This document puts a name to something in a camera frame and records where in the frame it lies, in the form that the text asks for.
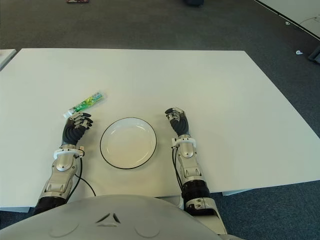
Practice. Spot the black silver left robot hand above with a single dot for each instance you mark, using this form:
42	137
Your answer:
75	131

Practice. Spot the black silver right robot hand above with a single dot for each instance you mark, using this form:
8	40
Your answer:
180	123

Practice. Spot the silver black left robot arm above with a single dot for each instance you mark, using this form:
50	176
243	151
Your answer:
60	165

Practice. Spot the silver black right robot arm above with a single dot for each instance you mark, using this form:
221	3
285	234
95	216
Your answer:
186	150

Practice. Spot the white plate with black rim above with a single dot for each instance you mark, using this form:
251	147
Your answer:
128	145

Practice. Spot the white side table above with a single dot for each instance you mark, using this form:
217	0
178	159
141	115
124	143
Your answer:
6	57

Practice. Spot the grey robot torso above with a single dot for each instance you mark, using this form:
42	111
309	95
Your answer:
112	225

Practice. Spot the dark blue object on floor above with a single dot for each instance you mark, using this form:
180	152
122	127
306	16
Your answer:
195	2

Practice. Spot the red dark item on floor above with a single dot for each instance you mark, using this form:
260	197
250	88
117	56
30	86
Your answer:
77	1

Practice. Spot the dark grey floor object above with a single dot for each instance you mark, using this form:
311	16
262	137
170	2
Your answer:
315	55

